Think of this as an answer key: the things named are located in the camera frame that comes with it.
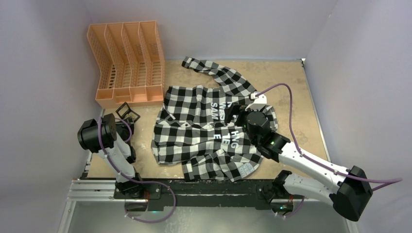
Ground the small black frame stand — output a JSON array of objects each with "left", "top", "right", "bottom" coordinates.
[{"left": 115, "top": 102, "right": 140, "bottom": 123}]

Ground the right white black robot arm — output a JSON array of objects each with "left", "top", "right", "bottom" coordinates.
[{"left": 224, "top": 105, "right": 373, "bottom": 221}]

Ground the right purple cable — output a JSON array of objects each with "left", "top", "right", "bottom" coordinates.
[{"left": 254, "top": 83, "right": 403, "bottom": 219}]

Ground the black white plaid shirt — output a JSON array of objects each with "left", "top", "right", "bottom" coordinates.
[{"left": 151, "top": 57, "right": 264, "bottom": 182}]

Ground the orange plastic file organizer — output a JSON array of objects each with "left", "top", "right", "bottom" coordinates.
[{"left": 86, "top": 21, "right": 166, "bottom": 109}]

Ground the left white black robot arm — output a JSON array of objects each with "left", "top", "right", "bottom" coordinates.
[{"left": 77, "top": 114, "right": 145, "bottom": 199}]

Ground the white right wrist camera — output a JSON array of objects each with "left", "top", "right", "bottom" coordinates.
[{"left": 246, "top": 92, "right": 267, "bottom": 111}]

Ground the black aluminium mounting rail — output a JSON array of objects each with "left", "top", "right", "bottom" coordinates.
[{"left": 67, "top": 178, "right": 323, "bottom": 213}]

